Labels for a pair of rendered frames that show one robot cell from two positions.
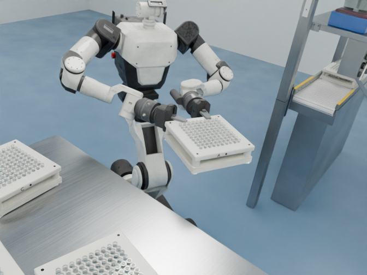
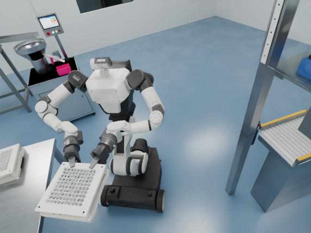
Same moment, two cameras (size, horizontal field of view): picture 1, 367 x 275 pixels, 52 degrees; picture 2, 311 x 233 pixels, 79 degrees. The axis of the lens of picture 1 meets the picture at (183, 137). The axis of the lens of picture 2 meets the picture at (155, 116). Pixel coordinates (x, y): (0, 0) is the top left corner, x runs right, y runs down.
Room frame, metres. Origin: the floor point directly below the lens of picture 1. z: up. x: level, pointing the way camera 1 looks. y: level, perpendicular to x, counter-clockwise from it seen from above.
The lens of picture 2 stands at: (1.17, -0.73, 1.83)
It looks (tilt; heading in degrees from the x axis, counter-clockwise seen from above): 42 degrees down; 46
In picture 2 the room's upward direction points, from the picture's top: 9 degrees counter-clockwise
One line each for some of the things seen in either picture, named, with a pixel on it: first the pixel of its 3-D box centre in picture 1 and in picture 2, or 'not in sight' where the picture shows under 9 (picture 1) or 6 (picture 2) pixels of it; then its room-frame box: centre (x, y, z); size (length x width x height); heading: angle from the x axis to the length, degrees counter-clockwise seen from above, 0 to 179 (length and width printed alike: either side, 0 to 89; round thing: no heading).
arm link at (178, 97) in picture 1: (185, 99); (111, 136); (1.51, 0.02, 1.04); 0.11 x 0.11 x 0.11; 23
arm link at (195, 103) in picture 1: (197, 108); (103, 150); (1.41, -0.04, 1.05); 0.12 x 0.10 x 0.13; 23
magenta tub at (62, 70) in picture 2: not in sight; (64, 69); (2.01, 1.68, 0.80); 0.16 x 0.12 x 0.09; 154
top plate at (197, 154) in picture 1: (208, 135); (73, 186); (1.19, -0.09, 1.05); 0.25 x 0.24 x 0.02; 31
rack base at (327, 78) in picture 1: (342, 78); not in sight; (2.59, -1.05, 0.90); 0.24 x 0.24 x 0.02; 58
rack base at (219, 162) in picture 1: (206, 147); (77, 191); (1.19, -0.09, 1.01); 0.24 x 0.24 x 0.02; 31
